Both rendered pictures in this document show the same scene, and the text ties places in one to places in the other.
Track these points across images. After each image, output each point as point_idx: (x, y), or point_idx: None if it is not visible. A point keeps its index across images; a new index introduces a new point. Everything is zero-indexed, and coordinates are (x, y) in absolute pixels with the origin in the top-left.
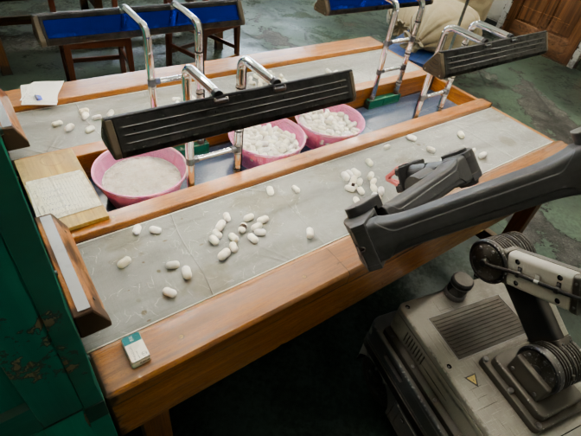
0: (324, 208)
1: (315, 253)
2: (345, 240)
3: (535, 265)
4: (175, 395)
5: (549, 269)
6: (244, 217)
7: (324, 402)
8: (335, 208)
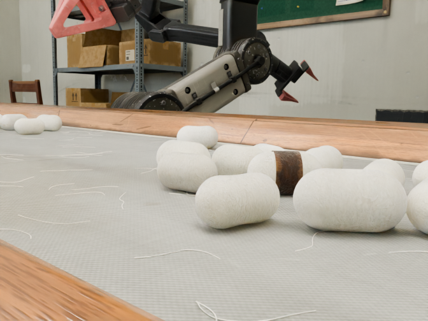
0: (56, 144)
1: (288, 123)
2: (206, 118)
3: (203, 76)
4: None
5: (214, 67)
6: (207, 165)
7: None
8: (55, 140)
